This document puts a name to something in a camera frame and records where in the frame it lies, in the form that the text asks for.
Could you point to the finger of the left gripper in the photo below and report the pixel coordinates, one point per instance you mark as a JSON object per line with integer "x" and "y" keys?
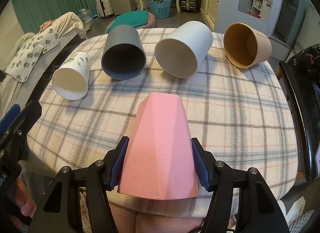
{"x": 20, "y": 127}
{"x": 10, "y": 116}

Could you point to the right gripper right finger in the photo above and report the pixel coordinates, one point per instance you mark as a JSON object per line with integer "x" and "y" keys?
{"x": 258, "y": 210}

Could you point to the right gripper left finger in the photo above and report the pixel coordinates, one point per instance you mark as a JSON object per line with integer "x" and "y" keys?
{"x": 59, "y": 209}

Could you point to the pink faceted cup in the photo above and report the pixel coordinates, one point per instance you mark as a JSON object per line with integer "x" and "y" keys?
{"x": 159, "y": 161}

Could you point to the white leaf-print paper cup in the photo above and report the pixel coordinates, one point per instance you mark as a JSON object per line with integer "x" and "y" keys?
{"x": 70, "y": 80}

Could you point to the grey plastic cup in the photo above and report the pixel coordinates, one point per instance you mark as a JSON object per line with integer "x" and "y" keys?
{"x": 123, "y": 57}

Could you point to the white plastic cup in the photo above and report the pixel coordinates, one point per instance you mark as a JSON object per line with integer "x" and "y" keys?
{"x": 181, "y": 52}

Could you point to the brown kraft paper cup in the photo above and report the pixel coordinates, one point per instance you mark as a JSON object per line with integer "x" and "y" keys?
{"x": 245, "y": 47}

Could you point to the person's left hand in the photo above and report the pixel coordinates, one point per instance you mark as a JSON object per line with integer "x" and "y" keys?
{"x": 23, "y": 199}

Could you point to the leaf-print quilted mat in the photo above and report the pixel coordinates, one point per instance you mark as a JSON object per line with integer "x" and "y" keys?
{"x": 25, "y": 59}

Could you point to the black chair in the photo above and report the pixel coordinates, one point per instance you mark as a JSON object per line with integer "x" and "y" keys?
{"x": 303, "y": 96}

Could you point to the bed with beige bedding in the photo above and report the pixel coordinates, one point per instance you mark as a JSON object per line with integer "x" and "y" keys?
{"x": 71, "y": 32}

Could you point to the clear water jug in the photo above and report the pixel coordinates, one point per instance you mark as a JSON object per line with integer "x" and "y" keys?
{"x": 86, "y": 17}

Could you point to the plaid tablecloth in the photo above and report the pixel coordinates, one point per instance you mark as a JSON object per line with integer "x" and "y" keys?
{"x": 241, "y": 116}

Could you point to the white suitcase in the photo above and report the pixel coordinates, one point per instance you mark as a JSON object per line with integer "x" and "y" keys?
{"x": 104, "y": 8}

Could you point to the stool with green cushion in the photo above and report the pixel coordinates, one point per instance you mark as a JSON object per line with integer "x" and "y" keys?
{"x": 137, "y": 19}

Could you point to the floral black garment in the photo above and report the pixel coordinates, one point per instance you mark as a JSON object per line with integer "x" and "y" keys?
{"x": 307, "y": 61}

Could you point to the blue laundry basket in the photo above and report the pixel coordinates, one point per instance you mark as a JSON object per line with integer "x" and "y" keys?
{"x": 160, "y": 8}

